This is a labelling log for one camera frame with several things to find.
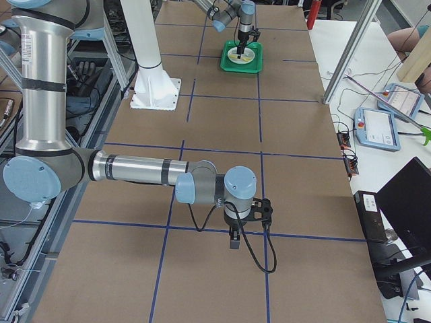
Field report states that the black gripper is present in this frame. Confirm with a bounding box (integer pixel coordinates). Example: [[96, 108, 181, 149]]
[[236, 30, 250, 60], [224, 214, 247, 249]]

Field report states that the yellow plastic spoon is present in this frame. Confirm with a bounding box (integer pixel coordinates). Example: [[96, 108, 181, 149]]
[[229, 57, 253, 65]]

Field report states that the white round plate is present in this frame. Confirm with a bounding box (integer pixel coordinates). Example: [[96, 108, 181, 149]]
[[227, 47, 255, 65]]

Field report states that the green plastic tray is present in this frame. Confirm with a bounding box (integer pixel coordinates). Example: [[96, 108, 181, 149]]
[[220, 40, 263, 73]]

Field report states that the red cylinder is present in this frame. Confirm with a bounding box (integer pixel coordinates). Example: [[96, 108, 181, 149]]
[[306, 0, 322, 30]]

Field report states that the black computer box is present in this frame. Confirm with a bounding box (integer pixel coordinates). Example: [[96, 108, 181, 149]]
[[354, 190, 394, 244]]

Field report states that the near blue teach pendant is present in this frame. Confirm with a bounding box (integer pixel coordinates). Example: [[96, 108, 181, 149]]
[[354, 107, 401, 151]]

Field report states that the blue teach pendant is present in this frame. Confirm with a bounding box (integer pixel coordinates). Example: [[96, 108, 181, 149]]
[[378, 83, 424, 119], [354, 107, 401, 151]]

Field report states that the seated person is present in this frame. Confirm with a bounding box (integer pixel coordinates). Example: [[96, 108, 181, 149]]
[[387, 25, 430, 61]]

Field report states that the black monitor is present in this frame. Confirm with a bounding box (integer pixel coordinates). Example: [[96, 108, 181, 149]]
[[376, 157, 430, 255]]

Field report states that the far blue teach pendant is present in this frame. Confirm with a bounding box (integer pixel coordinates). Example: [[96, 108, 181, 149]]
[[378, 83, 424, 119]]

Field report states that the wooden beam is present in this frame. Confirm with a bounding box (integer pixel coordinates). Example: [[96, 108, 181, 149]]
[[397, 24, 430, 93]]

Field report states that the grabber stick tool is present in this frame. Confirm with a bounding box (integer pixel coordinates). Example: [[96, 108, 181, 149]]
[[344, 74, 431, 146]]

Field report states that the wrist black camera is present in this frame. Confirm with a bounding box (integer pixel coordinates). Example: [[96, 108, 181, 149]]
[[249, 28, 261, 42], [250, 198, 273, 225]]

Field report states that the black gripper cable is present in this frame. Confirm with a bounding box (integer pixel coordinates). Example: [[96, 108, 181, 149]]
[[187, 200, 278, 274]]

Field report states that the white pedestal column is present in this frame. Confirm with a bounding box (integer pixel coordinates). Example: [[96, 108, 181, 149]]
[[121, 0, 181, 111]]

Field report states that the aluminium frame post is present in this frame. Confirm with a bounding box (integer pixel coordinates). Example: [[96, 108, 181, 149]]
[[323, 0, 382, 104]]

